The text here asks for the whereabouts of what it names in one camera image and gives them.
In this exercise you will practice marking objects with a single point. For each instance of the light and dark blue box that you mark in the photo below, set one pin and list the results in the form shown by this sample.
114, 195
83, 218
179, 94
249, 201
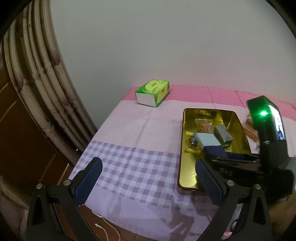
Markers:
210, 145

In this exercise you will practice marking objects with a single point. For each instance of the clear orange fried snack packet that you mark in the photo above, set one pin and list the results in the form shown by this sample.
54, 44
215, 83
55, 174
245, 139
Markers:
249, 129

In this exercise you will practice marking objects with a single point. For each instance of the yellow wrapped candy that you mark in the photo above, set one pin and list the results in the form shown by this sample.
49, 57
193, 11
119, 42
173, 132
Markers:
193, 146

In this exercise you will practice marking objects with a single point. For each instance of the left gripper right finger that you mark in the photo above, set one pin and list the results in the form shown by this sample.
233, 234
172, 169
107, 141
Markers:
253, 222

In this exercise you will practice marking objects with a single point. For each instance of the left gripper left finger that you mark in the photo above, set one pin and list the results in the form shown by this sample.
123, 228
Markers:
43, 221

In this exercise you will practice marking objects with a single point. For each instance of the clear packet of brown snacks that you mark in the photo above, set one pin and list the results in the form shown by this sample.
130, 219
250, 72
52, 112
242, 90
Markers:
204, 125

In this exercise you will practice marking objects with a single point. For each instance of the pink purple checkered tablecloth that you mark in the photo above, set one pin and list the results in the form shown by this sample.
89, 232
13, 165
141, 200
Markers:
140, 150

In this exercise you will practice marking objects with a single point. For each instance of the grey foil snack packet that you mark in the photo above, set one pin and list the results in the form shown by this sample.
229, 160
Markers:
222, 135

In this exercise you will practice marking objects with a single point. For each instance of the gold metal tray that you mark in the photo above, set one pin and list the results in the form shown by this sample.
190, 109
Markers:
187, 176

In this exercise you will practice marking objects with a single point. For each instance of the green tissue box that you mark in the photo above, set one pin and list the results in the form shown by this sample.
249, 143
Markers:
153, 93

